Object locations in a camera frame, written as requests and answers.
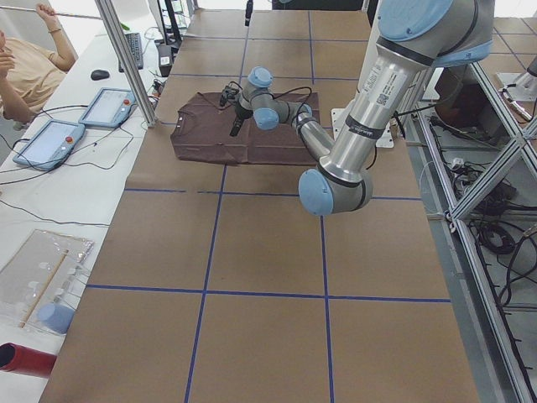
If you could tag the dark brown t-shirt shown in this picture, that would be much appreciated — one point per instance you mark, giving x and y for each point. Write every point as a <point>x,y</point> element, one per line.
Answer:
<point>203,129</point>

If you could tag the red cylinder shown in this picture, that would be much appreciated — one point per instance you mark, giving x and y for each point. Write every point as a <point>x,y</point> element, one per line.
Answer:
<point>19,359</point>

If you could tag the wooden stick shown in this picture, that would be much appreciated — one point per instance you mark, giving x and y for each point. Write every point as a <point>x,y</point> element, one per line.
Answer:
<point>38,294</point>

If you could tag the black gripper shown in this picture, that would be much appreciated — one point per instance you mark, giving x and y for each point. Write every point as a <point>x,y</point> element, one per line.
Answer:
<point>240,112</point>

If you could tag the person in beige shirt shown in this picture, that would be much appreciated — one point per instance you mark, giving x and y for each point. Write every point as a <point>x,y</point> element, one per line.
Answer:
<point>30,74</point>

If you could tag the aluminium support frame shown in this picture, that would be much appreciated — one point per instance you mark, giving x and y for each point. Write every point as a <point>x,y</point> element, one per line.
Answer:
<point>472,134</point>

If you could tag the small black box white label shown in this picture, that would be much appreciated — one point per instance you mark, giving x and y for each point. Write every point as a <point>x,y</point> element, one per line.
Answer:
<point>165,59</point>

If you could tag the black keyboard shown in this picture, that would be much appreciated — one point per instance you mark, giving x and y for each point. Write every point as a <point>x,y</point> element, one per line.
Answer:
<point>136,48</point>

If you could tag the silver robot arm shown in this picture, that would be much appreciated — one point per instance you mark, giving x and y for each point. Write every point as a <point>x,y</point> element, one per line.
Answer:
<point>413,36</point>

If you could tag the blue teach pendant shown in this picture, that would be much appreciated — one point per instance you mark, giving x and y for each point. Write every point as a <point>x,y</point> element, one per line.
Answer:
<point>51,145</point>
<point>108,109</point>

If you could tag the aluminium frame post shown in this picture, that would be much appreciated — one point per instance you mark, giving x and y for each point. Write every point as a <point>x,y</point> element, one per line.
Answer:
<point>120,45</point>

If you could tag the light blue cup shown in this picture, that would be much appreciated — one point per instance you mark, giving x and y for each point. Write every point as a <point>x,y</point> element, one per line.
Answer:
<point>56,317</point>

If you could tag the clear plastic bag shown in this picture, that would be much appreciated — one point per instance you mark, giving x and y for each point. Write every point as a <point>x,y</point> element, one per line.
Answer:
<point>22,275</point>

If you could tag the far blue teach pendant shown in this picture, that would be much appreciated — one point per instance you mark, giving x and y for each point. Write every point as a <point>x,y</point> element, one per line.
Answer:
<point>108,109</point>

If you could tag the black computer mouse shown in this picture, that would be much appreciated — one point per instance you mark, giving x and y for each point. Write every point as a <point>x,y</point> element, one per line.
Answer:
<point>99,74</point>

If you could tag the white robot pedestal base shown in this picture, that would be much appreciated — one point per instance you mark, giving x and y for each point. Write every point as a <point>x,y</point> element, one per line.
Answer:
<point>384,137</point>

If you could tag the near blue teach pendant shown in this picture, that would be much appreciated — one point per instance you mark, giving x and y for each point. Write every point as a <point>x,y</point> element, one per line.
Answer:
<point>51,145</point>

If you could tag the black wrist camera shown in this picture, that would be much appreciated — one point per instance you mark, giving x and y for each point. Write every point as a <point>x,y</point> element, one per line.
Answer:
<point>229,95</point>

